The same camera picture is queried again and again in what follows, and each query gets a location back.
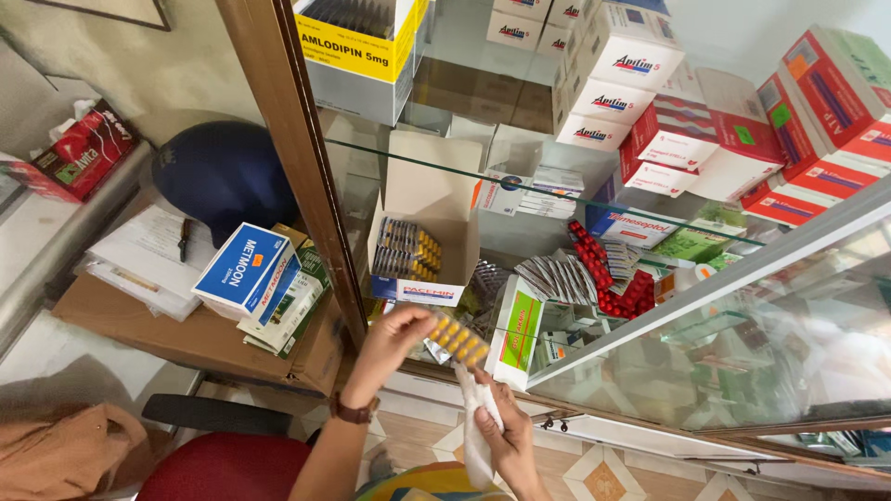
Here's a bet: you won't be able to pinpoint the person's right hand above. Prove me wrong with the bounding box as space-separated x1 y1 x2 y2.
473 369 540 489

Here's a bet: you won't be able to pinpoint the person's left hand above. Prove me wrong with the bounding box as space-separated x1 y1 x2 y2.
341 303 439 413

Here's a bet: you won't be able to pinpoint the yellow pill blister pack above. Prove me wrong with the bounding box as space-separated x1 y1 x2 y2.
422 311 492 368

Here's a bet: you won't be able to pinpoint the white cloth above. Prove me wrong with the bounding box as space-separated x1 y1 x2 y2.
454 362 505 492

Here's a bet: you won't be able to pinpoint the stack of yellow blister packs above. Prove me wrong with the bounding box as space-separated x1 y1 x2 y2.
372 216 444 284

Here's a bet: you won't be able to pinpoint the silver blister packs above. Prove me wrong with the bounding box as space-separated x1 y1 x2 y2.
468 260 517 317

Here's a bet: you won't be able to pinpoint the green label white box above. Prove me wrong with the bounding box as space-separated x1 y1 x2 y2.
484 274 546 392

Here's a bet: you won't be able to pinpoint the brown wrist watch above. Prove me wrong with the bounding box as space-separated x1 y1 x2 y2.
329 391 381 426

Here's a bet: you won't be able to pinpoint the open white medicine box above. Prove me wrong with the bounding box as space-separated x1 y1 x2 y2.
367 129 484 308

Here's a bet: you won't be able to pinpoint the green and white medicine boxes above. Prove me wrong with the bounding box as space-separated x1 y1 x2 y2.
237 223 332 360

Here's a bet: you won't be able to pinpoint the pile of silver sachets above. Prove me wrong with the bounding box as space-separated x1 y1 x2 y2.
514 240 641 307

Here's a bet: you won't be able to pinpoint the white box with blue circle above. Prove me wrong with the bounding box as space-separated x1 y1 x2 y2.
477 167 533 217

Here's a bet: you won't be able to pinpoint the colourful patterned clothing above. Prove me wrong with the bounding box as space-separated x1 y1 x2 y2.
354 462 516 501

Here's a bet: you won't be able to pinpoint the blue and white medicine box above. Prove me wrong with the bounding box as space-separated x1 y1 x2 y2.
191 222 303 325

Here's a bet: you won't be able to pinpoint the glass shelf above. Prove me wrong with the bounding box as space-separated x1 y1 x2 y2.
326 136 767 248

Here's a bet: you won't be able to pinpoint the small stack of white boxes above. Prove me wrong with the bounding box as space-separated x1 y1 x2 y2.
518 166 587 221

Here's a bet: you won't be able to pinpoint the red pill blister strips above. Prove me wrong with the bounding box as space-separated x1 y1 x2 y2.
567 219 657 321

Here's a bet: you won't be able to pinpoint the brown cardboard box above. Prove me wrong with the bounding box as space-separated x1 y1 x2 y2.
52 271 347 399

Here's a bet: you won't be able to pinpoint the black chair armrest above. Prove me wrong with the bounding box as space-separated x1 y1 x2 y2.
141 393 293 438

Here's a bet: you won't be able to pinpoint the blue stripe white box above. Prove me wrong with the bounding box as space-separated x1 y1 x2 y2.
586 203 686 250

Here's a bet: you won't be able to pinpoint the red chair seat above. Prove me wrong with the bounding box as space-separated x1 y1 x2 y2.
136 431 314 501

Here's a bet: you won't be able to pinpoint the navy blue helmet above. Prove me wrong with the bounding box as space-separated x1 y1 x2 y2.
151 120 299 248

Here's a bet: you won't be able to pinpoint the yellow and white medicine box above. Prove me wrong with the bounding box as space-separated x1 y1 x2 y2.
292 0 433 128

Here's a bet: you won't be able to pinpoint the stack of white papers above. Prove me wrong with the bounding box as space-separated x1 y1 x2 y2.
78 203 218 322

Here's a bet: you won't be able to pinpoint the green medicine box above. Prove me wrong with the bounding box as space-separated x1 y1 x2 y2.
651 202 749 265

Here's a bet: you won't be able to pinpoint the stack of white medicine boxes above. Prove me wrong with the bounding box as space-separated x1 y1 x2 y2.
485 0 686 154

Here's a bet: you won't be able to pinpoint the glass sliding door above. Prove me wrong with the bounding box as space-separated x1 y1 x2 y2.
525 177 891 427

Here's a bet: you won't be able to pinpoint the brown garment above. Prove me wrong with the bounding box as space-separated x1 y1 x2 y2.
0 402 175 501

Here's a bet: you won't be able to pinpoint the red tissue box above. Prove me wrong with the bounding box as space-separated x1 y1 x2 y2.
0 99 140 204

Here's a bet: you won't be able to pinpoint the stack of red medicine boxes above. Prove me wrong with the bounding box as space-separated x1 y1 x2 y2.
618 25 891 229

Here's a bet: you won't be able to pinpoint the wooden cabinet frame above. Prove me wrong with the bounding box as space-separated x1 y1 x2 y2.
214 0 370 349

